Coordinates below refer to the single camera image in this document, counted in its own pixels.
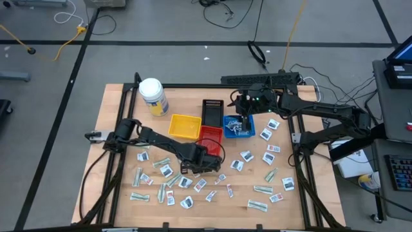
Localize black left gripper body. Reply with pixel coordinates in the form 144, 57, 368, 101
186, 144, 215, 171

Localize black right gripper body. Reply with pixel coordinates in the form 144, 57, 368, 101
246, 84, 276, 116

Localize blue plastic basket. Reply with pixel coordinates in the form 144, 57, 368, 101
223, 115, 256, 139

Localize black power strip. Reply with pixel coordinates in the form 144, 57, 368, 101
220, 72, 300, 86

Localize red plastic basket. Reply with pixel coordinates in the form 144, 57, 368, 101
198, 125, 224, 157

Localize yellow plastic basket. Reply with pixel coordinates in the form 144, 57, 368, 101
167, 113, 203, 140

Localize black plastic basket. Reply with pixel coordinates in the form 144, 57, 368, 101
201, 99, 225, 128

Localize disinfecting wipes canister white lid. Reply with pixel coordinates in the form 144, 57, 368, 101
138, 77, 170, 117

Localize silver left mounting plate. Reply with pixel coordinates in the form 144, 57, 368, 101
85, 130, 112, 143

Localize white box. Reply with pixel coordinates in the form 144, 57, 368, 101
330, 139, 374, 179

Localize lying wipes canister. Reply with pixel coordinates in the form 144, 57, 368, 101
357, 171, 382, 191

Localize black desktop device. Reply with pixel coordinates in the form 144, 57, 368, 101
383, 63, 412, 90

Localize laptop with blue screen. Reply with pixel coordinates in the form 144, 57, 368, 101
386, 34, 412, 65

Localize black keyboard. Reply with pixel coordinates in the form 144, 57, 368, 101
384, 154, 412, 193

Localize grey keyboard desk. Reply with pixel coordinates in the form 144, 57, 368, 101
371, 139, 412, 222

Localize grey box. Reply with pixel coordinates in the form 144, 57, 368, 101
83, 0, 126, 9

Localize grey floor bar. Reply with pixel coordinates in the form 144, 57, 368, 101
0, 70, 32, 82

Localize grey furniture base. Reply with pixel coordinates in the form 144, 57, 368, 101
11, 0, 68, 7

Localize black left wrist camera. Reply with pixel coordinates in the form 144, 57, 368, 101
205, 154, 223, 175

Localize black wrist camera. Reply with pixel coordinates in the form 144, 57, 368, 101
229, 92, 248, 115
205, 154, 223, 175

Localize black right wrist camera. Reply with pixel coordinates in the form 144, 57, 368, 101
229, 92, 248, 115

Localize coiled black cable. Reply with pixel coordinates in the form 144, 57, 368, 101
247, 40, 267, 64

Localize white power cable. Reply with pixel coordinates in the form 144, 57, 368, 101
302, 76, 323, 103

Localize yellow hanging power cable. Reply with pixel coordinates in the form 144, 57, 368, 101
281, 0, 307, 71

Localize straight black cable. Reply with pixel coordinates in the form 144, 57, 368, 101
252, 0, 265, 43

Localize black desk cables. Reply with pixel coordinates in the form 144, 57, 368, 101
288, 63, 379, 126

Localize black cable bundle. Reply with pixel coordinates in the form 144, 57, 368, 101
191, 0, 254, 30

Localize thin black floor cable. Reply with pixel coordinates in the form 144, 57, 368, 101
85, 5, 117, 36

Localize yellow extension cable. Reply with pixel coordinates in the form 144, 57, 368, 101
0, 24, 87, 63

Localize white floor cable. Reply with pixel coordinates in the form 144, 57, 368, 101
53, 0, 85, 27

